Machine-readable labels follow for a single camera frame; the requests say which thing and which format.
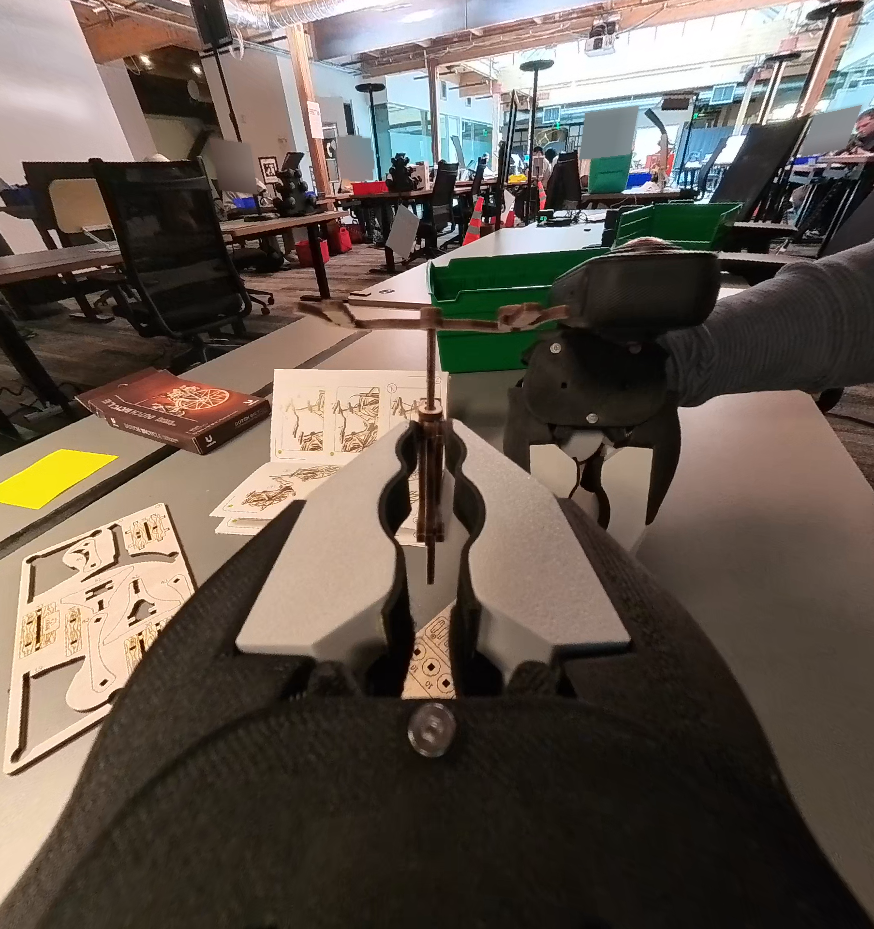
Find brown model kit box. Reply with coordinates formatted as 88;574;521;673
75;368;272;457

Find black speaker on stand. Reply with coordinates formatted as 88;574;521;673
190;0;245;146

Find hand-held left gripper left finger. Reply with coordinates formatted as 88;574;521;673
234;421;419;670

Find yellow paper sheet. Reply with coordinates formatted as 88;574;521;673
0;449;120;509

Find person's right forearm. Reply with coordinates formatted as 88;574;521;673
658;226;874;407

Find wooden parts sheet large cutouts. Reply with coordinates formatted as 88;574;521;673
1;502;198;775

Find dark wooden desk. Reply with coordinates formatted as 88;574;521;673
219;209;352;302

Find black high-back chair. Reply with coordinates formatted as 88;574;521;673
709;116;815;219

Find wooden handlebar assembly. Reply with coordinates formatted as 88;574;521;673
295;299;572;585

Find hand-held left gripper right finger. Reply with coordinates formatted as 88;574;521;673
446;420;634;685

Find black mesh office chair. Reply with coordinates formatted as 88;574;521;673
92;156;277;345

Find wooden parts sheet with ovals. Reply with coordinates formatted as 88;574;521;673
400;599;459;701

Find green plastic bin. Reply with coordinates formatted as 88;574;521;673
617;202;744;255
427;248;615;373
588;154;635;195

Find black floor lamp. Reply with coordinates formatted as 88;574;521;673
518;60;558;219
355;81;388;182
752;51;802;124

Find white instruction booklet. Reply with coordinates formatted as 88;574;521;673
210;369;452;545

